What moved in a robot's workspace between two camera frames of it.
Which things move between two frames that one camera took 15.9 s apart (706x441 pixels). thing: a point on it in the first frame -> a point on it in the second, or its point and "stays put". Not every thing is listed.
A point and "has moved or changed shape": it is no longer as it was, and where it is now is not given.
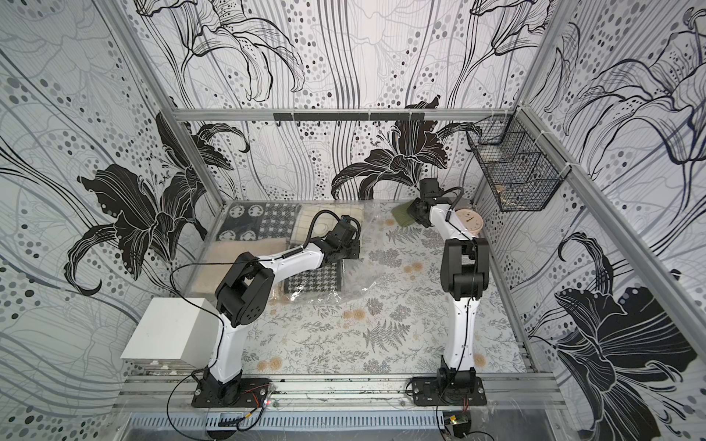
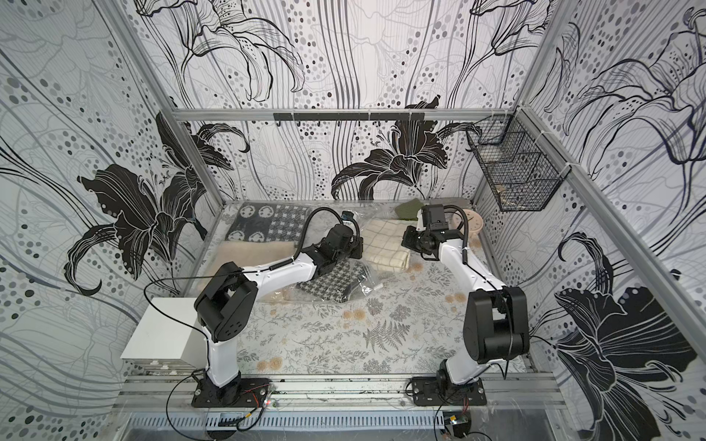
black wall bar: x=351 y=116 stays put
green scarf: x=401 y=214 stays put
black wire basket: x=524 y=169 stays put
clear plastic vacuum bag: x=336 y=277 has moved or changed shape
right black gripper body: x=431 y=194 -> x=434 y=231
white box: x=176 y=328 stays put
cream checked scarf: x=324 y=223 -> x=382 y=248
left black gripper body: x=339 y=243 stays put
